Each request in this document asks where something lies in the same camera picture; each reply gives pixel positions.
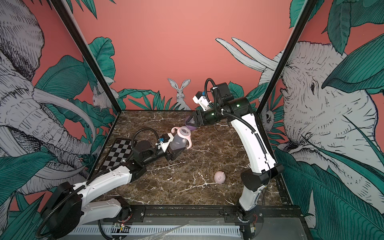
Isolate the pink bottle handle ring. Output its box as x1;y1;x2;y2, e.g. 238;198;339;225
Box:
170;125;193;150

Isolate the clear plastic baby bottle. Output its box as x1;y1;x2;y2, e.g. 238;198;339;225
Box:
170;126;192;150

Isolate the purple bottle collar with straw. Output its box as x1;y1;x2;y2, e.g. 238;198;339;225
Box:
185;116;198;131

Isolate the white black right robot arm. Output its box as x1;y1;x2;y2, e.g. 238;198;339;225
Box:
193;93;284;211

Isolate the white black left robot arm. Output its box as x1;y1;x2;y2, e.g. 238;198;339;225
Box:
35;137;188;239

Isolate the black white checkerboard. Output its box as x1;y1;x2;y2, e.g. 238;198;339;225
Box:
98;139;132;173

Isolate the pink bottle cap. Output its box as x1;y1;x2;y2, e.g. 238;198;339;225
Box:
214;171;226;184

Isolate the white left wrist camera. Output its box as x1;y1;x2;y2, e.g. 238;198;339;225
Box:
156;133;174;153

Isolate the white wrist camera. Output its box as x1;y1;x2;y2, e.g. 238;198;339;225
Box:
156;133;174;153
193;91;211;111

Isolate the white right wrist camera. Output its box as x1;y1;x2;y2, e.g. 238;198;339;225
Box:
193;91;211;111

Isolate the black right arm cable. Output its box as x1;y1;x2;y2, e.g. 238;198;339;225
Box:
204;77;229;115

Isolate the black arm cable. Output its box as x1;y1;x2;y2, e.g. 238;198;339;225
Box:
131;127;160;149
204;77;229;115

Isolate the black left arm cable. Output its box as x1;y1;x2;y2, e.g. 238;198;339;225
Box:
131;127;160;149

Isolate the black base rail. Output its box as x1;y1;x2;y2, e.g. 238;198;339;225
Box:
119;204;304;224

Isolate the white ribbed cable duct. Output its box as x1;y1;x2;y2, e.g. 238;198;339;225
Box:
74;224;242;238

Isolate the black enclosure frame post left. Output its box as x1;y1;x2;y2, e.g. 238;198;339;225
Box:
50;0;122;115

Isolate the black enclosure frame post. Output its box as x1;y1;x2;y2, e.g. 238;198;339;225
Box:
50;0;122;115
256;0;318;114

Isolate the black enclosure frame post right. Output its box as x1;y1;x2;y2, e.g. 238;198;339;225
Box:
256;0;318;114

